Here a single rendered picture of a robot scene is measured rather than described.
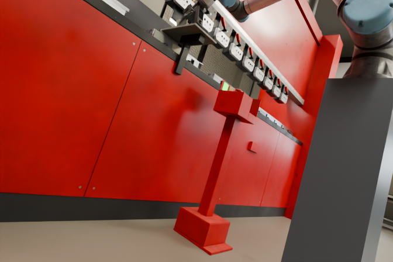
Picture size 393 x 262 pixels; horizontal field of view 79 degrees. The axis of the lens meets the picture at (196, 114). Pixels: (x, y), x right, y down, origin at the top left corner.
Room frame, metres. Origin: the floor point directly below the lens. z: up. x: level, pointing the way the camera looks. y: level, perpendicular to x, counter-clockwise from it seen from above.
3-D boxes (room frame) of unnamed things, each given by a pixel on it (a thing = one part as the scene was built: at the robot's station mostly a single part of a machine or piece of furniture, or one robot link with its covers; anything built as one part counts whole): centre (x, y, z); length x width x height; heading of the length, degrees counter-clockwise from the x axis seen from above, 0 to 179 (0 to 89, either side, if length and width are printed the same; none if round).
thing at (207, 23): (1.45, 0.16, 1.26); 0.15 x 0.09 x 0.17; 137
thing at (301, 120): (3.10, -1.16, 1.15); 0.85 x 0.25 x 2.30; 47
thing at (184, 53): (1.20, 0.14, 0.88); 0.14 x 0.04 x 0.22; 47
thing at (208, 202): (1.31, -0.20, 0.39); 0.06 x 0.06 x 0.54; 48
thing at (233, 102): (1.31, -0.20, 0.75); 0.20 x 0.16 x 0.18; 138
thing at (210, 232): (1.29, -0.23, 0.06); 0.25 x 0.20 x 0.12; 48
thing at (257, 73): (2.03, -0.39, 1.26); 0.15 x 0.09 x 0.17; 137
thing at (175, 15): (1.33, 0.28, 1.13); 0.10 x 0.02 x 0.10; 137
